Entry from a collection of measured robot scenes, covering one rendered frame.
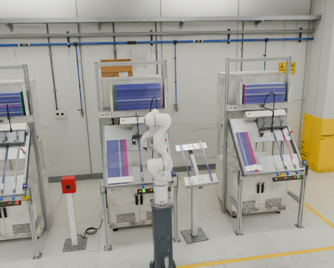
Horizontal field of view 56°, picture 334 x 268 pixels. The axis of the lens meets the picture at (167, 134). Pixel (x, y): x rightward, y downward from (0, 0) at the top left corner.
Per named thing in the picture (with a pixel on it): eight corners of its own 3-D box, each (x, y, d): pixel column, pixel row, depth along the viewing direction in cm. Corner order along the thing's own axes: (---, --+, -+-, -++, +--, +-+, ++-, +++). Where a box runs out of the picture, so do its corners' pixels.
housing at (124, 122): (163, 127, 359) (164, 121, 347) (120, 130, 352) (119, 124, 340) (163, 122, 363) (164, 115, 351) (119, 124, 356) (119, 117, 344)
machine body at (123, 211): (170, 226, 371) (169, 177, 355) (110, 233, 360) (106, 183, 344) (162, 201, 433) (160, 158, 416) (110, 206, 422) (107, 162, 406)
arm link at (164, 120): (153, 169, 277) (171, 167, 280) (156, 174, 265) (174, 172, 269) (150, 113, 267) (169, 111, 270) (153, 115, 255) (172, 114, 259)
